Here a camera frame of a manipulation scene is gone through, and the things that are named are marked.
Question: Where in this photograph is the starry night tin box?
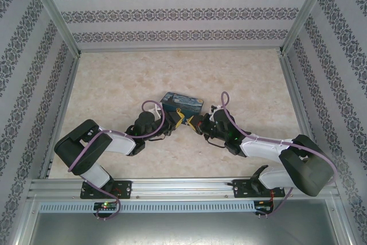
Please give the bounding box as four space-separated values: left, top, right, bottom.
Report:
159 91 205 117

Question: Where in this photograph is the black mounting plate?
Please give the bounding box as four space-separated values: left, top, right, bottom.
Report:
233 178 286 199
81 180 132 200

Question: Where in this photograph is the green controller board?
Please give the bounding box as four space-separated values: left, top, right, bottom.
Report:
93 201 119 211
255 200 275 214

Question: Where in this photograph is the grey metal panel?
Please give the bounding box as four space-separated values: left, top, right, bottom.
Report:
17 212 353 245

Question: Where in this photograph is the thin black cable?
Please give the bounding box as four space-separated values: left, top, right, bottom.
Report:
205 138 229 150
147 134 173 143

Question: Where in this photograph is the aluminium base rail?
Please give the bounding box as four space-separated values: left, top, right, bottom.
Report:
27 178 341 200

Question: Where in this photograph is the aluminium side rail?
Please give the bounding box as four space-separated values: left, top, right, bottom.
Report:
42 55 81 178
279 54 325 176

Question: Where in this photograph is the slotted grey cable duct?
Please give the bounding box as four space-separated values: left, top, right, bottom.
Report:
38 201 256 213

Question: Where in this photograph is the aluminium frame post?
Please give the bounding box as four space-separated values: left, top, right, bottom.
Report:
30 0 81 56
279 0 335 55

